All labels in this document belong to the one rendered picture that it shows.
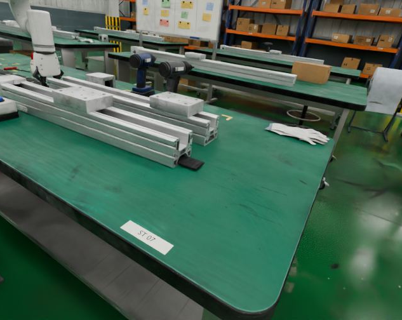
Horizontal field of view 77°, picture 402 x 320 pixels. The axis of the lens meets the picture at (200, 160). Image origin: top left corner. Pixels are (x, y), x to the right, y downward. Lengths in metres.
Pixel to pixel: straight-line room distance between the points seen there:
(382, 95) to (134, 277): 3.75
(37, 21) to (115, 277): 1.10
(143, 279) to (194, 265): 0.69
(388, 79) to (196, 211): 3.75
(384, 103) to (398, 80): 0.32
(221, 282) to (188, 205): 0.20
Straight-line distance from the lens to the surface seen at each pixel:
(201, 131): 0.84
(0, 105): 1.10
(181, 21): 4.14
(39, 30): 1.37
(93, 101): 0.88
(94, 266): 1.22
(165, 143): 0.71
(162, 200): 0.59
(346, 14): 9.98
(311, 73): 2.62
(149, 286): 1.13
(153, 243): 0.49
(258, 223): 0.57
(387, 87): 4.13
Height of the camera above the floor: 1.14
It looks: 28 degrees down
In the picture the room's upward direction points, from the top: 7 degrees clockwise
